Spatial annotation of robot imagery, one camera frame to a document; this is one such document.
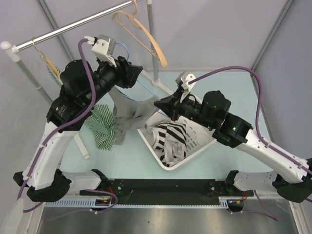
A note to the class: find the yellow velvet hanger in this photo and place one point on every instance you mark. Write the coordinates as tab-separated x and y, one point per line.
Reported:
46	59

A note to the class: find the white cable duct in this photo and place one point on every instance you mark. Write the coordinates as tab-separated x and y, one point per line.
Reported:
99	203

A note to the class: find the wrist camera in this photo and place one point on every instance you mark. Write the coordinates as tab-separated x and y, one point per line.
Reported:
103	48
184	86

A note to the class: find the white plastic basket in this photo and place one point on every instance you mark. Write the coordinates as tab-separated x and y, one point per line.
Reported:
198	138

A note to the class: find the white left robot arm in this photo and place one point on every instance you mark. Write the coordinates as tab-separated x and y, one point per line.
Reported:
67	114

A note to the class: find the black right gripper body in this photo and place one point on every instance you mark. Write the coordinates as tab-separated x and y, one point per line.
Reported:
190	109

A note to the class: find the grey tank top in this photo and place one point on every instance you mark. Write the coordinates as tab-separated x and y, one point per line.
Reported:
130	114

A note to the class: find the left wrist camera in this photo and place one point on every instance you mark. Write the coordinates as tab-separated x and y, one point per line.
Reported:
103	48

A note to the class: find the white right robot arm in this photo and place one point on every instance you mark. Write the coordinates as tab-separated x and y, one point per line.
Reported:
289	177

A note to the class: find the black white striped tank top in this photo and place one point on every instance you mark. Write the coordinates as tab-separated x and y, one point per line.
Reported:
170	140

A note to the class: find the green white striped tank top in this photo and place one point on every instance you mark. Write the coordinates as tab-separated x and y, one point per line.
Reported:
101	122

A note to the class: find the white clothes rack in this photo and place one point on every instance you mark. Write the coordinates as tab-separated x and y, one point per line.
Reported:
13	50

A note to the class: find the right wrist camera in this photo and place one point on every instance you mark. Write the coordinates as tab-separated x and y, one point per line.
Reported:
184	86

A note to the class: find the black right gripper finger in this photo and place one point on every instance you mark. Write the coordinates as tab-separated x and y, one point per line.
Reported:
168	102
169	113

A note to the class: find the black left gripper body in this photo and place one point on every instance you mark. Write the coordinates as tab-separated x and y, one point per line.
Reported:
109	76

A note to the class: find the blue wire hanger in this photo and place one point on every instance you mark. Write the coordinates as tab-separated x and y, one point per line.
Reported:
137	81

